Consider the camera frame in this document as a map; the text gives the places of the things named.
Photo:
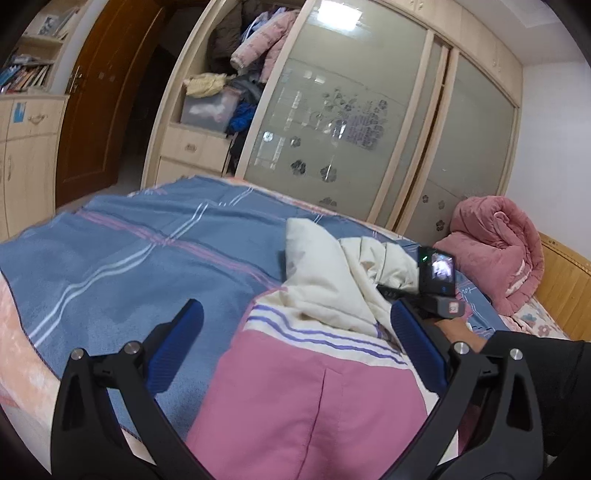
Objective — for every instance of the beige cabinet with drawers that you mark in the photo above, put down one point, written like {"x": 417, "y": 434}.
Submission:
{"x": 30, "y": 133}

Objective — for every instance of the blue striped bed blanket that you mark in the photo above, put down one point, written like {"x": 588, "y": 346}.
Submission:
{"x": 151, "y": 251}

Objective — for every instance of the yellow cloth on box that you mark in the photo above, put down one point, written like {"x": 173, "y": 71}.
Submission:
{"x": 205, "y": 84}

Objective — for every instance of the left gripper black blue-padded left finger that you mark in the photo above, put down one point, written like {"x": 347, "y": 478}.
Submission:
{"x": 86, "y": 439}

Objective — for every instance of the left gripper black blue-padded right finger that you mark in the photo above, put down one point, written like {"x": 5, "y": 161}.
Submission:
{"x": 486, "y": 423}

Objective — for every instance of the beige bookshelf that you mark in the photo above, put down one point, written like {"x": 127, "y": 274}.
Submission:
{"x": 49, "y": 48}

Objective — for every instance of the person's right hand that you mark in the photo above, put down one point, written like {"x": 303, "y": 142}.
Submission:
{"x": 457, "y": 330}

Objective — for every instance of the row of books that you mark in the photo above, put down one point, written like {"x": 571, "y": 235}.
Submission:
{"x": 23, "y": 73}

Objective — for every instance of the pink fleece bed cover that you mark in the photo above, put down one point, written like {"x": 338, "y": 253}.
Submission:
{"x": 39, "y": 329}

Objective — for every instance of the dark sleeved right forearm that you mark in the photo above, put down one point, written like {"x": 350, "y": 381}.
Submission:
{"x": 560, "y": 370}

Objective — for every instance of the hanging dark jacket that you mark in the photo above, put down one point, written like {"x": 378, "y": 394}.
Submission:
{"x": 227, "y": 35}

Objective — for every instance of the wooden bed headboard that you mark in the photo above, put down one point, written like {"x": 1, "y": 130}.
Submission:
{"x": 565, "y": 290}

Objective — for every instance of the floral bed sheet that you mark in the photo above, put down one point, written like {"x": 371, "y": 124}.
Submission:
{"x": 533, "y": 319}

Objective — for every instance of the grey clothes pile in wardrobe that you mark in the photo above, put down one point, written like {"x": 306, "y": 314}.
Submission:
{"x": 250, "y": 91}

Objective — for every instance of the clear plastic storage box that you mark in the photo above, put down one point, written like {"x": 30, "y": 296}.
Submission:
{"x": 210, "y": 113}

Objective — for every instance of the rolled pink quilt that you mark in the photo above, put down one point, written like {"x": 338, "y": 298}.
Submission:
{"x": 498, "y": 247}

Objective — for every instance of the framed photo on shelf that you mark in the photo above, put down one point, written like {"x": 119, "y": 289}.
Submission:
{"x": 49, "y": 25}

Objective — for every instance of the hanging pink puffer jacket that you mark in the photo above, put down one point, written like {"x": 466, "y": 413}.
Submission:
{"x": 266, "y": 43}

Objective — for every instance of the blue garment in wardrobe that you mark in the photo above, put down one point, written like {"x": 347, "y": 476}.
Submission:
{"x": 241, "y": 118}

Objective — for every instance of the brown wooden door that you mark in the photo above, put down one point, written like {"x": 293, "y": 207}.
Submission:
{"x": 101, "y": 91}

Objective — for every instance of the beige sliding-door wardrobe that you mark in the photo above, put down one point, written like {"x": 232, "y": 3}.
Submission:
{"x": 390, "y": 112}

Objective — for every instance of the pink and cream padded jacket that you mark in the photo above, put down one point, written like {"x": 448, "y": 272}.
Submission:
{"x": 315, "y": 384}

